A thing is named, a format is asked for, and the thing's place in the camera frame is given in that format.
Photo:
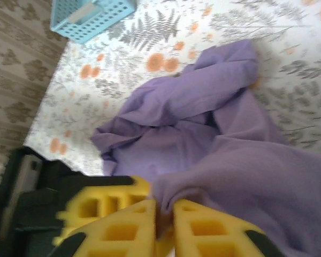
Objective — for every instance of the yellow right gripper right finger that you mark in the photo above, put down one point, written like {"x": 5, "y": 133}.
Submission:
{"x": 216, "y": 235}

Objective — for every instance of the purple t-shirt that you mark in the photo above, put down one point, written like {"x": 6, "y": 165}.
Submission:
{"x": 230, "y": 160}

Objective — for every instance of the light blue plastic basket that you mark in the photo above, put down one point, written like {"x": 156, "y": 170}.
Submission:
{"x": 96, "y": 24}

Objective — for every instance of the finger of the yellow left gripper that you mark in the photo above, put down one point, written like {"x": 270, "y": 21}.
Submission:
{"x": 96, "y": 203}

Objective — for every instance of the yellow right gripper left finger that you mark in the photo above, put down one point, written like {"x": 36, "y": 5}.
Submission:
{"x": 123, "y": 235}

